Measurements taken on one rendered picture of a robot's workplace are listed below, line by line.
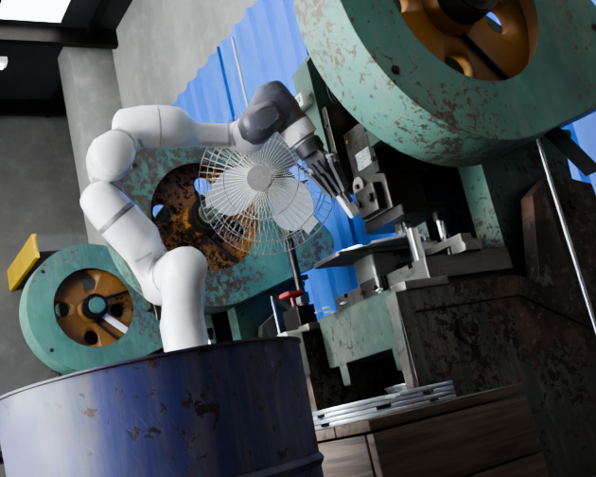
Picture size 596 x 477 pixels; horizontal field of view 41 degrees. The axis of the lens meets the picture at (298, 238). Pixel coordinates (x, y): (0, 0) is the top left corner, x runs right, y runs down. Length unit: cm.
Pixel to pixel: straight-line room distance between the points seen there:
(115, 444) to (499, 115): 141
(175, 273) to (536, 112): 100
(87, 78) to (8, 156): 171
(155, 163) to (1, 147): 579
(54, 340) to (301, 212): 235
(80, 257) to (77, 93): 292
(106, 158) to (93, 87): 600
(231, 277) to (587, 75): 180
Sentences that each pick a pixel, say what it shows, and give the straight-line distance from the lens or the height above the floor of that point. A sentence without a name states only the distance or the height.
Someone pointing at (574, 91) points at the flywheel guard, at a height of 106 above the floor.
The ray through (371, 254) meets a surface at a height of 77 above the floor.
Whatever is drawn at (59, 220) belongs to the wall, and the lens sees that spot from 911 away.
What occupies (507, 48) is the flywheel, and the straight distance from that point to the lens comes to 234.
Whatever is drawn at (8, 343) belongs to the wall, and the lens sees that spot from 866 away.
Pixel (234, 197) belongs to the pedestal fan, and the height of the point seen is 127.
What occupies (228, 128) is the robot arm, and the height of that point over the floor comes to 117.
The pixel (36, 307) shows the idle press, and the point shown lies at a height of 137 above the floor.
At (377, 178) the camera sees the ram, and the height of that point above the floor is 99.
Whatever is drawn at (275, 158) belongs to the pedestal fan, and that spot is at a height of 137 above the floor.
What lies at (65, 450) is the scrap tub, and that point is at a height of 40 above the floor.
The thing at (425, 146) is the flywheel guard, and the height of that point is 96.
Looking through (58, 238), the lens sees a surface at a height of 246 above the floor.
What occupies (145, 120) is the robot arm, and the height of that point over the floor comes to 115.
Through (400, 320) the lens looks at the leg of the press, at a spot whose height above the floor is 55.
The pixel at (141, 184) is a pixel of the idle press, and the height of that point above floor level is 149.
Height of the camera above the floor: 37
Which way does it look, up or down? 13 degrees up
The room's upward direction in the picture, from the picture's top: 13 degrees counter-clockwise
